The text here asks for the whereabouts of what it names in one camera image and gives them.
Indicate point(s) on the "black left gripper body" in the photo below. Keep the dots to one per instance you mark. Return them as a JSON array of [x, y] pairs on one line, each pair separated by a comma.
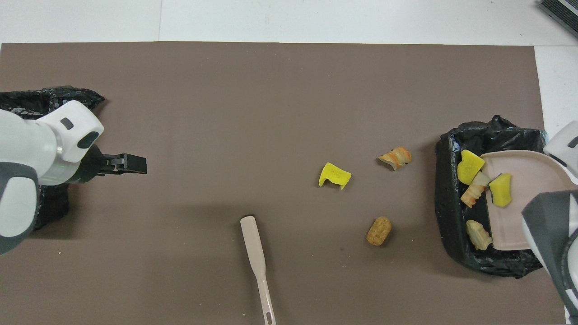
[[90, 167]]

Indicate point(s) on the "beige hand brush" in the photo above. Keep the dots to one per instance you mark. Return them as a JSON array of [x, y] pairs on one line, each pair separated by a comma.
[[255, 243]]

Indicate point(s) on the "yellow notched sponge piece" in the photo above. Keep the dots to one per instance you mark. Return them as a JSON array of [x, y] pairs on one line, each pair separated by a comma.
[[333, 174]]

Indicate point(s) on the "brown bread roll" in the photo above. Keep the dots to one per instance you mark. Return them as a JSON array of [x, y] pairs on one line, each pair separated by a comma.
[[379, 230]]

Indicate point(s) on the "orange striped pastry piece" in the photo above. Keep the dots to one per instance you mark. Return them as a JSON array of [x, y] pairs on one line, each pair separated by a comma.
[[396, 158]]

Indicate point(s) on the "chunky yellow sponge piece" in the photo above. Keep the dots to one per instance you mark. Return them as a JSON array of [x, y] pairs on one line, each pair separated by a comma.
[[469, 168]]

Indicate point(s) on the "wedge beige rock piece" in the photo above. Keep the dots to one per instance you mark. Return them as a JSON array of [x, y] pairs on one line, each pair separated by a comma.
[[473, 192]]

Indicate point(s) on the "lumpy beige rock piece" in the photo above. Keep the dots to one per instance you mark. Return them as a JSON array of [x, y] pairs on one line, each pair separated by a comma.
[[478, 234]]

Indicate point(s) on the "small yellow sponge piece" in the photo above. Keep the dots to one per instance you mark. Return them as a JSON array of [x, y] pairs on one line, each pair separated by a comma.
[[501, 190]]

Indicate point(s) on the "beige plastic dustpan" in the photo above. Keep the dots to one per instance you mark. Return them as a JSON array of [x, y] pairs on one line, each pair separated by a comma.
[[524, 203]]

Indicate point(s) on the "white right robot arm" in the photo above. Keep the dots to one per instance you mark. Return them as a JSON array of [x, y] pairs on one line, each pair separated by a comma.
[[555, 234]]

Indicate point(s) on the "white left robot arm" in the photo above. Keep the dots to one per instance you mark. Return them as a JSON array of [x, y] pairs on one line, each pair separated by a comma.
[[27, 153]]

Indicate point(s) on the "black trash bag liner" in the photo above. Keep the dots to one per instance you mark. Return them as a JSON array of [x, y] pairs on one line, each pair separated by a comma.
[[54, 97]]

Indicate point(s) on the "black bag lined bin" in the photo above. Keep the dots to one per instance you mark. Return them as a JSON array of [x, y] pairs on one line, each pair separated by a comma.
[[451, 234]]

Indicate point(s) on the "brown table mat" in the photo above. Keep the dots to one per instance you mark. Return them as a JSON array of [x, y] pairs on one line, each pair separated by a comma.
[[226, 113]]

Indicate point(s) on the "dark ridged panel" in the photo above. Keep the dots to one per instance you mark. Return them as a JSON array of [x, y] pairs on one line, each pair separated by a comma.
[[562, 13]]

